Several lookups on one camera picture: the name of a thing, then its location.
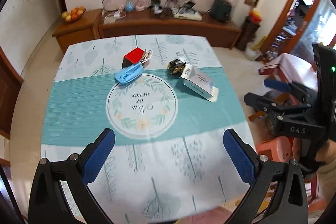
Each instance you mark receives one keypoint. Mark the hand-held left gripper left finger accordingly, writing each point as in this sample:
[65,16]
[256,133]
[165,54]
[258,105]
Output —
[98,158]

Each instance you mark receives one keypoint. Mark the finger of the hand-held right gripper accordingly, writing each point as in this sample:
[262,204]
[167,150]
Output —
[277,84]
[267,106]

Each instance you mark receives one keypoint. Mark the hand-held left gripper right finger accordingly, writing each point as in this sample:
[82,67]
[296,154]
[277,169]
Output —
[240,158]

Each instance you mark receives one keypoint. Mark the person's right forearm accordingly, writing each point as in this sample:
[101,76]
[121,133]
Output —
[326,184]

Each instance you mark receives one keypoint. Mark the person's right hand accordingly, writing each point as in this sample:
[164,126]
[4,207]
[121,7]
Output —
[328,155]

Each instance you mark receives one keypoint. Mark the white maroon trimmed tablecloth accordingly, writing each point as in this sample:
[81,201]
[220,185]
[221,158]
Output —
[291,66]

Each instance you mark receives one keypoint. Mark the pink plastic stool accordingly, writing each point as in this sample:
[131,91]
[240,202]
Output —
[275,148]

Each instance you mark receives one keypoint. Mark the white plastic bucket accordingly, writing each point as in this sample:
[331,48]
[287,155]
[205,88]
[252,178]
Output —
[252,53]

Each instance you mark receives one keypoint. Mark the yellow green brush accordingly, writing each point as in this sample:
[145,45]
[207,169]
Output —
[260,42]

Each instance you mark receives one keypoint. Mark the tall dark floor vase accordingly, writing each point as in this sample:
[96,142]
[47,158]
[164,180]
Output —
[246,32]

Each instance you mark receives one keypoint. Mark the teal white printed tablecloth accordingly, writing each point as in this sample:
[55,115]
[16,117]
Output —
[78,98]

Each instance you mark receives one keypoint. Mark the silver cardboard box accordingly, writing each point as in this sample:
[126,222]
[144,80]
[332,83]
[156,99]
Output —
[197,81]

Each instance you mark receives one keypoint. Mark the blue face mask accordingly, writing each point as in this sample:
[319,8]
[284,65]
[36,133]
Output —
[128,74]

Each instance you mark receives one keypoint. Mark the black speaker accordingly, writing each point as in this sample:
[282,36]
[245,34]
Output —
[221,10]

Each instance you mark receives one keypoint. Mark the black gold crumpled wrapper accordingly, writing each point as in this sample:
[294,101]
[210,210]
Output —
[176,66]

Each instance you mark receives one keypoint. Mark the small red gift bag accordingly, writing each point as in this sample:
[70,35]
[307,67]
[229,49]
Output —
[134,56]

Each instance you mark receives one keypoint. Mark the brown wooden door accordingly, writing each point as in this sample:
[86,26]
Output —
[8,98]

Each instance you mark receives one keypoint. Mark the white set-top box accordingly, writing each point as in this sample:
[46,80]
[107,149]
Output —
[187,16]

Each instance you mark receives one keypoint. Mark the long wooden television cabinet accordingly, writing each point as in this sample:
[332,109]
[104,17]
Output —
[168,29]

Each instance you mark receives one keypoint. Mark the small wooden side cabinet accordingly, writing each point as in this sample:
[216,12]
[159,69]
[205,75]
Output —
[76,35]

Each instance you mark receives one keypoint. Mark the fruit basket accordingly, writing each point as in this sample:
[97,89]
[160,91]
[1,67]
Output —
[73,16]

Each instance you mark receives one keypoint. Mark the pile of assorted fruit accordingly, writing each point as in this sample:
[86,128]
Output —
[74,12]

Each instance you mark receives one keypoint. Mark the blue round toy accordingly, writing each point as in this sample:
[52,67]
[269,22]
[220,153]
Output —
[129,6]

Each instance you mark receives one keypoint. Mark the pink clear ornament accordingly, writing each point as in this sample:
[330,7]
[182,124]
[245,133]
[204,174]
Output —
[140,5]

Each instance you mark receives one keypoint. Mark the wooden door frame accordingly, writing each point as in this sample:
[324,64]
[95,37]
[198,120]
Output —
[282,12]

